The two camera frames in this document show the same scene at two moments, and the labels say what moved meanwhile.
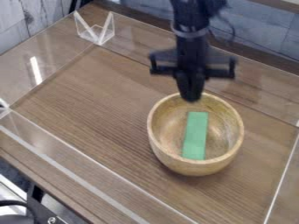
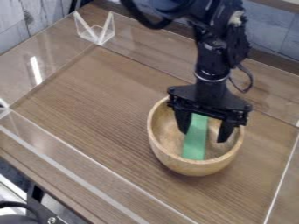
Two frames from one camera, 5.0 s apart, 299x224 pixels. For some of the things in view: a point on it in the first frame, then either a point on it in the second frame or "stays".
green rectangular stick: (193, 143) stays
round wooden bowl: (224, 139) stays
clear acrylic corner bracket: (96, 34) stays
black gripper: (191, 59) → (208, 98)
